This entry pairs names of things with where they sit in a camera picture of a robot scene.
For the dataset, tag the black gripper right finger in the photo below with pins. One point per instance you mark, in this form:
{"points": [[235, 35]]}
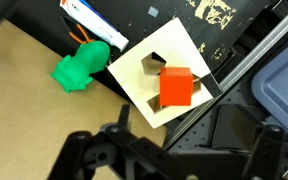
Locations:
{"points": [[267, 150]]}

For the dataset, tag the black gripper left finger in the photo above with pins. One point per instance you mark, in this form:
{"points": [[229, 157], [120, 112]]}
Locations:
{"points": [[80, 150]]}

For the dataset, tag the orange cube block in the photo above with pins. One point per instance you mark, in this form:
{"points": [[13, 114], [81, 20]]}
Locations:
{"points": [[176, 86]]}

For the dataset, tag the grey blue bin lid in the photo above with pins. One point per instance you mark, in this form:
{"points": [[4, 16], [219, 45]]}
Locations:
{"points": [[280, 86]]}

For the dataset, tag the brown cardboard sheet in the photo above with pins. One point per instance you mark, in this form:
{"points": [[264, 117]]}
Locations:
{"points": [[27, 110]]}

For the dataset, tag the wooden shape sorter box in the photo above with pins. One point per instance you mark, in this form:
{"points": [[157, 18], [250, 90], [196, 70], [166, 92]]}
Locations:
{"points": [[134, 83]]}

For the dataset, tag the green toy figure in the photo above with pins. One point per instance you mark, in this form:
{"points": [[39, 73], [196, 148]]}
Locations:
{"points": [[84, 63]]}

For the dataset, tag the white toothpaste tube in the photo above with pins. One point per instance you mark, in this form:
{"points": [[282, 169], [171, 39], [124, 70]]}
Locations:
{"points": [[97, 23]]}

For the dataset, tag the aluminium frame rail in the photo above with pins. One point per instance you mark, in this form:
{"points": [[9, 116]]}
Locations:
{"points": [[250, 58]]}

